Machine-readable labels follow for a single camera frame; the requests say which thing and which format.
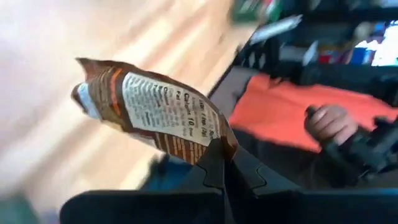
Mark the person's hand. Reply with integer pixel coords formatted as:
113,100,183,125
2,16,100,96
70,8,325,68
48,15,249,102
303,104,359,147

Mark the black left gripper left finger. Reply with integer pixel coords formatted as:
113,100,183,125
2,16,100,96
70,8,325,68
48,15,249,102
60,139,233,224

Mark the silver aluminium bar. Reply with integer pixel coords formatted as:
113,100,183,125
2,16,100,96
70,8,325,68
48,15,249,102
248,14,303,46

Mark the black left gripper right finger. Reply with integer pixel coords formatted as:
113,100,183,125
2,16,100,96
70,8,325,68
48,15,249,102
224,145,398,224

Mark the green-lidded spice jar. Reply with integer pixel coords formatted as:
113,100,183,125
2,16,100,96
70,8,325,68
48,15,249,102
231,0,271,22

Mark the black aluminium table frame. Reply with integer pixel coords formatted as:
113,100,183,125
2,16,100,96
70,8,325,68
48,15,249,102
206,30,308,99

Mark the brown orange spice packet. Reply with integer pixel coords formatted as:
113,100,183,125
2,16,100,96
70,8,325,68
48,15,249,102
70,57,239,166

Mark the bright monitor screen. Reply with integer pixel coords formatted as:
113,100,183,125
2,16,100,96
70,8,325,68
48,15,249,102
354,20,398,68

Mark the black teleoperation handle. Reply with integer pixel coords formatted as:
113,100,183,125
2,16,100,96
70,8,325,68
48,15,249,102
306,107,398,180

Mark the red-lidded spice tin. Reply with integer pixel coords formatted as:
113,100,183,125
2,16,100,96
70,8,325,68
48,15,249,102
266,0,282,18

